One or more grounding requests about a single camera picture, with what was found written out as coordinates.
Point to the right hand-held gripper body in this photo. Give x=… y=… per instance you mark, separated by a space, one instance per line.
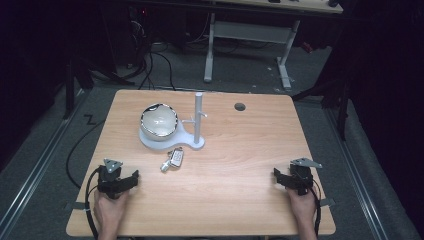
x=301 y=176

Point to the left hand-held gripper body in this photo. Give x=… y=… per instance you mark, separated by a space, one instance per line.
x=110 y=181

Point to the person's right hand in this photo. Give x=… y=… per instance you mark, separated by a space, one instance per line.
x=302 y=206

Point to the white desk frame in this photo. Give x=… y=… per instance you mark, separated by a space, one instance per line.
x=248 y=31

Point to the dark metal stand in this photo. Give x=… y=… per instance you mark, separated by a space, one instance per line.
x=343 y=110
x=69 y=90

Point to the silver metal bowl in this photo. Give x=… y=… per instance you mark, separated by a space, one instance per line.
x=159 y=121

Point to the white stand with pegs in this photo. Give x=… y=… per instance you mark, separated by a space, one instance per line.
x=198 y=116

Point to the metal floor rail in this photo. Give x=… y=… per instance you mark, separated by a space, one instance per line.
x=40 y=163
x=358 y=173

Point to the person's left hand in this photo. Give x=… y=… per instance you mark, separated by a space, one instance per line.
x=110 y=211

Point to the small red object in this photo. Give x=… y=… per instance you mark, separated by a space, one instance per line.
x=307 y=46

